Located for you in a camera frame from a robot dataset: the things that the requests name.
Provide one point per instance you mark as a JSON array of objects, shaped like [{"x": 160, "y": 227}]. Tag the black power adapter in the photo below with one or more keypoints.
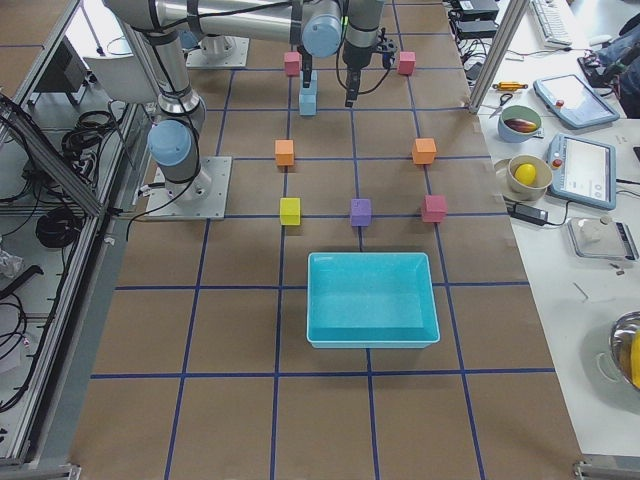
[{"x": 528, "y": 214}]

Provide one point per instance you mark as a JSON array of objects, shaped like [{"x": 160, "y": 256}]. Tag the teach pendant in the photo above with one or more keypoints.
[
  {"x": 574, "y": 102},
  {"x": 583, "y": 171}
]

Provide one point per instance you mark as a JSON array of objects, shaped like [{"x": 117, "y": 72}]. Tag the white keyboard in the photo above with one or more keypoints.
[{"x": 550, "y": 24}]

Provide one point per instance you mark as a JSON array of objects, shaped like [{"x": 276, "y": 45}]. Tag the white chair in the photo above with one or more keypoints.
[{"x": 122, "y": 78}]

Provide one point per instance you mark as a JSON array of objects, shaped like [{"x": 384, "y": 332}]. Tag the cream bowl with lemon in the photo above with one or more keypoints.
[{"x": 527, "y": 177}]

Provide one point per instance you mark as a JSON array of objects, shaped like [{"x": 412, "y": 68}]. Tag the steel bowl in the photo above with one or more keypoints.
[{"x": 624, "y": 346}]

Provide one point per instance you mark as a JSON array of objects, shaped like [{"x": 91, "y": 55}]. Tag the teach pendant near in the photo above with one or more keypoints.
[{"x": 583, "y": 171}]

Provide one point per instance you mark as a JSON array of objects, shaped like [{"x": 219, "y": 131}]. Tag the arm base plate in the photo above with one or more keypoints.
[
  {"x": 205, "y": 198},
  {"x": 219, "y": 53}
]

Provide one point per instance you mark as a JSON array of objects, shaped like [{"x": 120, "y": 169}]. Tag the pink foam block right outer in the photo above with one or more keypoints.
[{"x": 434, "y": 208}]

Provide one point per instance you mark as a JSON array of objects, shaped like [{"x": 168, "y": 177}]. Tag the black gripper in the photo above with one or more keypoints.
[
  {"x": 353, "y": 61},
  {"x": 307, "y": 66}
]

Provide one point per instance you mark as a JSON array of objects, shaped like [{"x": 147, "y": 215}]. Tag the orange foam block near base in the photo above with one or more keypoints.
[{"x": 284, "y": 152}]

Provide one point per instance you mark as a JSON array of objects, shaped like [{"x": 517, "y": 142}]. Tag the purple foam block right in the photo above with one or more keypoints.
[{"x": 360, "y": 212}]

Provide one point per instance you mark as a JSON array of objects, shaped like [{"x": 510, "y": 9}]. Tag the pink foam block left outer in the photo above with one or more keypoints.
[{"x": 406, "y": 63}]

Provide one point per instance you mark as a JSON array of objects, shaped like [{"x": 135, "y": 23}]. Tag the light blue foam block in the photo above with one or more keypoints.
[
  {"x": 307, "y": 104},
  {"x": 310, "y": 87}
]

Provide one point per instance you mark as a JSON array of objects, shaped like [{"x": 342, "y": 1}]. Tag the black scissors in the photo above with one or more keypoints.
[{"x": 503, "y": 100}]

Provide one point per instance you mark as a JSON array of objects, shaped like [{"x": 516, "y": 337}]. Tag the kitchen scale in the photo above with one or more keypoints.
[{"x": 595, "y": 238}]

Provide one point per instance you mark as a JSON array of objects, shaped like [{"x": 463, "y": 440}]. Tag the pink foam block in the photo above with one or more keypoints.
[
  {"x": 406, "y": 63},
  {"x": 434, "y": 208},
  {"x": 292, "y": 63}
]

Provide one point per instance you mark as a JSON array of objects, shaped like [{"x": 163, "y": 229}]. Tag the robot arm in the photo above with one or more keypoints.
[
  {"x": 318, "y": 29},
  {"x": 189, "y": 41}
]

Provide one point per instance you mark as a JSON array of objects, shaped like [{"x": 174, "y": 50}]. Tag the yellow foam block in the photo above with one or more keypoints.
[{"x": 290, "y": 211}]

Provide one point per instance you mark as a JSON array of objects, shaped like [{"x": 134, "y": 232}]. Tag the orange foam block outer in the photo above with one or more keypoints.
[{"x": 424, "y": 151}]

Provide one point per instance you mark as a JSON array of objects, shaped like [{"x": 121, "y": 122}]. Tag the teal plastic tray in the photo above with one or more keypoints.
[{"x": 371, "y": 300}]

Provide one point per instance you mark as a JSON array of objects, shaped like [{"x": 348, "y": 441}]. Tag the blue bowl with fruit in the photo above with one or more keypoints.
[{"x": 518, "y": 123}]

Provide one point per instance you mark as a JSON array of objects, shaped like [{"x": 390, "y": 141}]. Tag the pink foam block left inner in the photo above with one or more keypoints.
[{"x": 292, "y": 63}]

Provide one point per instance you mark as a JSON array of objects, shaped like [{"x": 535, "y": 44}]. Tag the aluminium frame post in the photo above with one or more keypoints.
[{"x": 508, "y": 26}]

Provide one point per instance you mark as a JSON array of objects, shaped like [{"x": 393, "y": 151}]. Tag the teach pendant far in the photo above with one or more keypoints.
[{"x": 574, "y": 102}]

